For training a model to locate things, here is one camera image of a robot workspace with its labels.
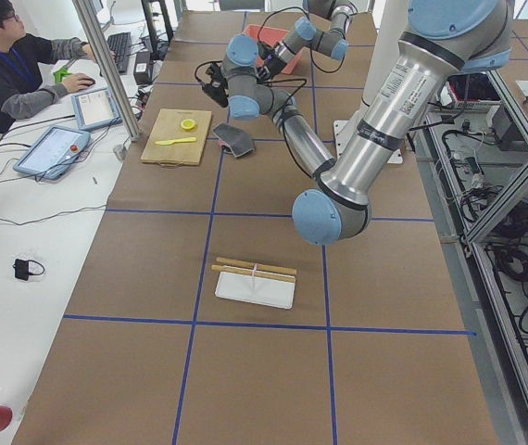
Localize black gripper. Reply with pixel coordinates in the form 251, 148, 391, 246
258, 41, 287, 79
200, 63, 228, 108

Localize grey and pink cloth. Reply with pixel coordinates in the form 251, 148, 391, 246
213, 123, 255, 159

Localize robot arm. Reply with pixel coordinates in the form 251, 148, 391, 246
203, 1, 514, 245
258, 1, 358, 83

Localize pink plastic bin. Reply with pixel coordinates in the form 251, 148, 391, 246
243, 24, 303, 74

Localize lemon slices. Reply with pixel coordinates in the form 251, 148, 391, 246
180, 119, 197, 131

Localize yellow plastic knife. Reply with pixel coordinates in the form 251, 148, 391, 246
155, 136, 197, 146

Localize bamboo cutting board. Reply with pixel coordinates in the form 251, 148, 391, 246
141, 108, 212, 166

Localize black power adapter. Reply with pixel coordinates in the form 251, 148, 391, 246
133, 51, 154, 85

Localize black keyboard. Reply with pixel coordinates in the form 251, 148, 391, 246
107, 32, 132, 74

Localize far teach pendant tablet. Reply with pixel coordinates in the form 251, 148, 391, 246
71, 87, 121, 131

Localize teach pendant tablet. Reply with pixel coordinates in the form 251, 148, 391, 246
71, 87, 121, 131
13, 125, 91, 180

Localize wooden chopstick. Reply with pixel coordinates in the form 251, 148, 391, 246
210, 264, 296, 283
216, 257, 297, 275

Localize near teach pendant tablet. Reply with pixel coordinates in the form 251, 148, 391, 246
13, 125, 91, 180

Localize white rectangular tray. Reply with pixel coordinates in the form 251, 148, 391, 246
215, 272, 295, 310

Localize seated person in black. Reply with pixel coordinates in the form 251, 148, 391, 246
0, 1, 95, 134

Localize small black clip device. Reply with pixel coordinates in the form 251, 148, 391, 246
13, 259, 45, 281

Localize aluminium frame post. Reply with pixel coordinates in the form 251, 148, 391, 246
72, 0, 141, 142

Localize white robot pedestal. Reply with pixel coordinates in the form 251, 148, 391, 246
333, 0, 409, 158

